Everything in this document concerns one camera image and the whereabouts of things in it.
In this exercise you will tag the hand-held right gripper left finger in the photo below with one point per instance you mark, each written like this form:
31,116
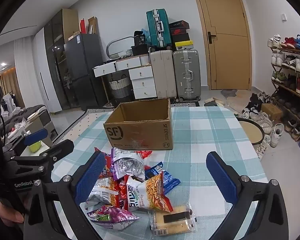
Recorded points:
90,177

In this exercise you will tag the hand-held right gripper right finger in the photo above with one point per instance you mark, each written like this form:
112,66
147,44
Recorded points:
223,177

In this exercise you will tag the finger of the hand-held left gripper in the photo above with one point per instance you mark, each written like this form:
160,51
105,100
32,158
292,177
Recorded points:
60,150
36,136

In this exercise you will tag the silver orange chips packet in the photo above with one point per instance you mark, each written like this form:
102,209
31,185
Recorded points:
102,190

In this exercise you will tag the red cookie packet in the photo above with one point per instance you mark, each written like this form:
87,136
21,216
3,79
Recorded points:
107,167

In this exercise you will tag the red snack packet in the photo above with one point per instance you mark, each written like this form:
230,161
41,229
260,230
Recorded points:
121,190

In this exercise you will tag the purple silver snack packet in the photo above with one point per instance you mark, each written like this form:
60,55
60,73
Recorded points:
128,166

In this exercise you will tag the purple green snack packet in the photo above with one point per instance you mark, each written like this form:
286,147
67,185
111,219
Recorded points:
115,216

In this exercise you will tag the blue cookie packet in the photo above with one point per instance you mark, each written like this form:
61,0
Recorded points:
170,180

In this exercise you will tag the red white clear packet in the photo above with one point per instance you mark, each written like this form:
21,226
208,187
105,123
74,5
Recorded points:
145,153

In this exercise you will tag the orange sticks snack packet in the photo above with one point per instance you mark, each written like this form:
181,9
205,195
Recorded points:
152,192

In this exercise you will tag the brown cardboard box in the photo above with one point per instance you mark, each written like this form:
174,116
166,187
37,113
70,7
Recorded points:
140,132

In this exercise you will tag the clear cake packet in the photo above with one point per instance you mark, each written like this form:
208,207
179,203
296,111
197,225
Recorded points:
170,226

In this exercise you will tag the person's left hand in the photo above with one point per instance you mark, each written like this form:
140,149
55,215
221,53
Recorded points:
7,213

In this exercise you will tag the grey sofa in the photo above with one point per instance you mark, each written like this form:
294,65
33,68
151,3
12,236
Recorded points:
32,110

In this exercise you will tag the round beige stool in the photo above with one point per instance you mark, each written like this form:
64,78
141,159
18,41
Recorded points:
250,131

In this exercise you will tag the brown curtain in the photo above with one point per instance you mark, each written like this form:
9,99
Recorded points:
11,85

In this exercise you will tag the white wardrobe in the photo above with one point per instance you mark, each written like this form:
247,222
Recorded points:
42,75

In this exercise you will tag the pile of shoes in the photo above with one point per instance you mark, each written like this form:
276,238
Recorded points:
263,123

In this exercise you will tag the white sheer curtain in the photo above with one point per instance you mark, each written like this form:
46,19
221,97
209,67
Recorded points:
22,67

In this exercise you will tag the beige slippers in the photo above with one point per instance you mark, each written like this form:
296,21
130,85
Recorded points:
213,102

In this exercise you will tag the grey brown rug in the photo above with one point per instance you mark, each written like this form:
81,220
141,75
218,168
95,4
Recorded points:
236,100

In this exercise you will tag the small cardboard box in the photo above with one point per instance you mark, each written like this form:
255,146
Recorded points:
271,111

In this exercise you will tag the dark glass cabinet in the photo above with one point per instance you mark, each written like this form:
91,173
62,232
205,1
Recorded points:
56,55

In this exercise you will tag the woven laundry basket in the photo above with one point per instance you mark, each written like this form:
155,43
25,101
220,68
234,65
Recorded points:
120,87

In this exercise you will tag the black refrigerator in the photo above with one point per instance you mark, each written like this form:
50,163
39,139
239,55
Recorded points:
82,62

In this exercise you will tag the silver suitcase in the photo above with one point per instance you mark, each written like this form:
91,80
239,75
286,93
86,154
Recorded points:
182,85

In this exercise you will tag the white drawer desk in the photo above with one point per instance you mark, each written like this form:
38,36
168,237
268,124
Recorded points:
142,83

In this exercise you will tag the flat cardboard box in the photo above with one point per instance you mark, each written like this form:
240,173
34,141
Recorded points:
73,36

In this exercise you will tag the beige suitcase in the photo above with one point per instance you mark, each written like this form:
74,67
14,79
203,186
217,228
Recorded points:
163,77

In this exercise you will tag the red paper box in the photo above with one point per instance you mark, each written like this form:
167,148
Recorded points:
82,26

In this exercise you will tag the wooden door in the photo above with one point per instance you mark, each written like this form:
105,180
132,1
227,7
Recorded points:
227,55

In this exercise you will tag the folded cardboard sheets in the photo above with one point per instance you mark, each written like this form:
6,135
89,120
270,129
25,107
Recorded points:
92,26

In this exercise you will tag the black storage box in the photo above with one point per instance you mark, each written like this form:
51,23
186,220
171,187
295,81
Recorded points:
140,50

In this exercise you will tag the black bag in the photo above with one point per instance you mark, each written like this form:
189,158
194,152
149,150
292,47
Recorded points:
140,38

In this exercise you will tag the yellow black shoe box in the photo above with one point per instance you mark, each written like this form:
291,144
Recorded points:
182,46

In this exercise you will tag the wooden shoe rack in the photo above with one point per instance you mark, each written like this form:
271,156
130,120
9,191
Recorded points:
290,50

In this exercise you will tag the blue plastic bag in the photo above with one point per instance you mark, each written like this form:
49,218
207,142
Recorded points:
145,33

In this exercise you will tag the red logo shoe box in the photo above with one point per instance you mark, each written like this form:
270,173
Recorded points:
180,31

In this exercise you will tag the teal suitcase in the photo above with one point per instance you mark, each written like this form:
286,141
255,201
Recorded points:
165,30

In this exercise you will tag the grey arched metal frame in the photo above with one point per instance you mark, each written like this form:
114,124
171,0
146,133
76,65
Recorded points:
110,43

